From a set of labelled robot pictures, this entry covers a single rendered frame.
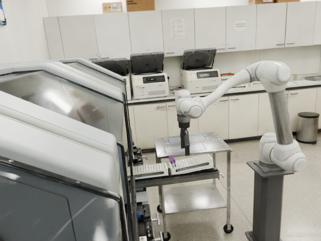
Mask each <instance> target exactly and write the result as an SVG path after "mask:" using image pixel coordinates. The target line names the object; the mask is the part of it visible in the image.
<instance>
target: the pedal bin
mask: <svg viewBox="0 0 321 241"><path fill-rule="evenodd" d="M319 115H320V114H318V113H315V112H300V113H298V122H297V135H296V140H297V141H298V142H301V143H307V144H316V142H317V135H318V125H319Z"/></svg>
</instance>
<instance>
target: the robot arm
mask: <svg viewBox="0 0 321 241"><path fill-rule="evenodd" d="M290 78H291V69H290V68H289V67H288V66H287V65H286V64H284V63H282V62H278V61H259V62H256V63H254V64H252V65H249V66H248V67H246V68H244V69H242V70H241V71H240V72H238V73H237V74H235V75H234V76H232V77H231V78H229V79H228V80H226V81H225V82H223V83H222V84H221V85H220V86H219V87H218V88H217V89H216V90H215V91H214V92H213V93H211V94H210V95H208V96H206V97H203V98H201V97H199V96H197V97H193V98H191V95H190V92H189V91H188V90H185V89H182V90H179V91H177V93H176V97H175V107H176V111H177V121H178V123H179V128H180V129H181V132H180V138H181V149H182V148H185V156H189V155H190V141H189V132H188V130H187V128H189V127H190V121H191V119H197V118H199V117H200V116H201V115H202V114H203V113H204V112H205V110H206V108H207V107H208V106H210V105H211V104H213V103H214V102H216V101H217V100H218V99H219V98H220V97H221V96H222V95H223V94H224V93H226V92H227V91H228V90H229V89H231V88H233V87H235V86H238V85H242V84H246V83H250V82H253V81H261V83H262V85H263V87H264V89H265V91H266V92H268V97H269V102H270V107H271V113H272V118H273V123H274V128H275V133H274V132H267V133H265V134H264V135H263V136H262V137H261V139H260V143H259V161H254V162H253V164H255V165H256V166H257V167H258V168H260V169H261V170H262V171H263V173H269V172H276V171H289V172H294V173H295V172H300V171H302V170H303V169H304V168H305V167H306V164H307V159H306V157H305V155H304V154H303V153H302V150H301V148H300V146H299V144H298V142H297V141H296V140H294V139H293V135H292V129H291V123H290V118H289V109H288V104H287V98H286V92H285V88H286V87H287V83H288V81H289V80H290Z"/></svg>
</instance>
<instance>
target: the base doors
mask: <svg viewBox="0 0 321 241"><path fill-rule="evenodd" d="M285 92H286V94H287V95H286V97H287V98H288V102H287V104H288V109H289V118H290V123H291V129H292V132H295V131H297V122H298V113H300V112H315V113H318V114H320V115H319V125H318V129H321V88H309V89H300V90H290V91H285ZM295 93H298V94H295ZM291 94H292V95H291ZM301 95H304V96H302V97H300V96H301ZM231 99H233V100H231ZM236 99H239V100H236ZM222 100H228V101H222ZM213 104H218V105H213V106H208V107H207V108H206V110H205V112H204V113H203V114H202V115H201V116H200V117H199V118H197V119H191V121H190V127H189V128H187V130H188V132H189V134H199V133H209V132H215V133H216V134H217V135H218V136H219V137H220V138H221V139H222V140H228V139H237V138H245V137H253V136H261V135H264V134H265V133H267V132H274V133H275V128H274V123H273V118H272V113H271V107H270V102H269V97H268V93H259V94H250V95H241V96H231V97H220V98H219V99H218V100H217V101H216V102H214V103H213ZM173 105H175V102H167V103H159V104H148V105H138V106H128V111H129V119H130V128H131V129H132V140H133V142H134V145H133V147H134V146H136V147H137V148H141V149H151V148H155V143H154V138H160V137H170V136H180V132H181V129H180V128H179V123H178V121H177V111H176V107H175V106H173ZM163 106H164V108H160V107H163ZM168 106H171V107H168ZM157 107H159V108H157ZM168 109H169V110H168ZM153 110H154V112H147V111H153ZM164 110H165V111H164Z"/></svg>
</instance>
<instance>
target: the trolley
mask: <svg viewBox="0 0 321 241"><path fill-rule="evenodd" d="M189 141H190V155H200V154H209V153H212V154H213V164H214V165H215V166H216V163H215V153H221V152H227V204H226V202H225V200H224V199H223V197H222V195H221V194H220V192H219V190H218V188H217V187H216V178H214V179H213V183H207V184H198V185H190V186H178V187H169V188H163V185H162V186H158V189H159V201H160V202H159V205H158V206H157V211H158V212H162V218H163V233H162V236H163V241H168V240H170V238H171V235H170V233H169V232H167V228H166V215H171V214H180V213H188V212H196V211H204V210H212V209H220V208H227V222H226V224H225V225H224V227H223V229H224V232H225V233H231V232H232V231H233V230H234V227H233V226H232V224H230V159H231V152H232V151H233V150H232V149H231V148H230V147H229V146H228V145H227V144H226V143H225V142H224V141H223V140H222V139H221V138H220V137H219V136H218V135H217V134H216V133H215V132H209V133H199V134H189ZM154 143H155V155H156V164H160V163H161V159H162V158H168V157H169V156H171V155H173V156H174V157H181V156H185V148H182V149H181V138H180V136H170V137H160V138H154ZM190 155H189V156H190Z"/></svg>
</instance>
